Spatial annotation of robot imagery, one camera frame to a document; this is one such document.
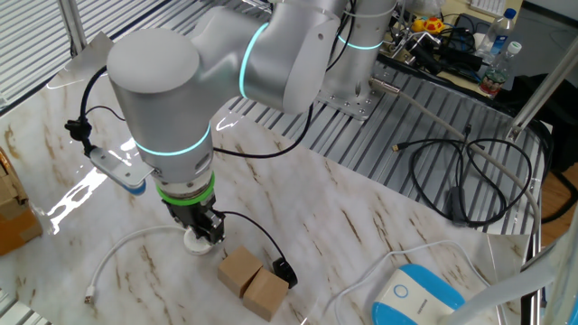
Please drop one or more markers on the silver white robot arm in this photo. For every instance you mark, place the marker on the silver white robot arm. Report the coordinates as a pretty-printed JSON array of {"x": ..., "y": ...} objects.
[{"x": 180, "y": 90}]

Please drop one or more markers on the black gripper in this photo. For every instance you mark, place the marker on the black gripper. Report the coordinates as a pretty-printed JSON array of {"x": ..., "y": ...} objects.
[{"x": 185, "y": 214}]

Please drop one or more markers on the white cap water bottle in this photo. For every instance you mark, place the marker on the white cap water bottle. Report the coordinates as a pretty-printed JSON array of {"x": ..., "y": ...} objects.
[{"x": 496, "y": 74}]

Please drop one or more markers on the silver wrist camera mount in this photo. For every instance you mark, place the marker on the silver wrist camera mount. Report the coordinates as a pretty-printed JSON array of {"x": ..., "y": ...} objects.
[{"x": 117, "y": 169}]

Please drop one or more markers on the blue cap water bottle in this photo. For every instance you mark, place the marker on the blue cap water bottle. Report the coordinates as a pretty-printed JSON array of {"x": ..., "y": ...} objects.
[{"x": 496, "y": 34}]

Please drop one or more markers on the grey aluminium frame post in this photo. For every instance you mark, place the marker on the grey aluminium frame post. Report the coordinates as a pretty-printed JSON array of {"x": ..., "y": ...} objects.
[{"x": 72, "y": 22}]

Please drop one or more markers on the black round puck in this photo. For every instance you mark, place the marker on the black round puck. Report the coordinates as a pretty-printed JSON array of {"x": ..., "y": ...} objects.
[{"x": 285, "y": 272}]

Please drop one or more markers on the slanted aluminium frame bar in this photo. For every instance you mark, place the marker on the slanted aluminium frame bar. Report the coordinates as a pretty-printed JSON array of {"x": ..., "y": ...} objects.
[{"x": 542, "y": 90}]

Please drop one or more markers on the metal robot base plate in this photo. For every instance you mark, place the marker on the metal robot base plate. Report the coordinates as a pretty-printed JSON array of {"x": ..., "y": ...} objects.
[{"x": 352, "y": 106}]

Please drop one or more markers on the brown cardboard box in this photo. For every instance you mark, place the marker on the brown cardboard box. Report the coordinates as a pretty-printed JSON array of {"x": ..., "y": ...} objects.
[{"x": 13, "y": 212}]

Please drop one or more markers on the white round docking station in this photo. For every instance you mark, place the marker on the white round docking station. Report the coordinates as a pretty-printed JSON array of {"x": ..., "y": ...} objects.
[{"x": 195, "y": 246}]

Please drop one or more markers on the blue white desk lamp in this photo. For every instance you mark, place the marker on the blue white desk lamp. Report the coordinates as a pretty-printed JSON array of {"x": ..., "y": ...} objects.
[{"x": 415, "y": 298}]

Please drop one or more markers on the yellow red rubber toy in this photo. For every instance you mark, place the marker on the yellow red rubber toy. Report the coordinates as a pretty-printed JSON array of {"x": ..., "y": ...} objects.
[{"x": 429, "y": 25}]

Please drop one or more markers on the light wooden cube block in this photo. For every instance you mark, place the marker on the light wooden cube block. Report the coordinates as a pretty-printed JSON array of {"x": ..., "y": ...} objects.
[
  {"x": 239, "y": 271},
  {"x": 266, "y": 293}
]

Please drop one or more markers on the marble pattern table mat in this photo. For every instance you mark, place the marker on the marble pattern table mat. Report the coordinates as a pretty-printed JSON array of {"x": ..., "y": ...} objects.
[{"x": 343, "y": 225}]

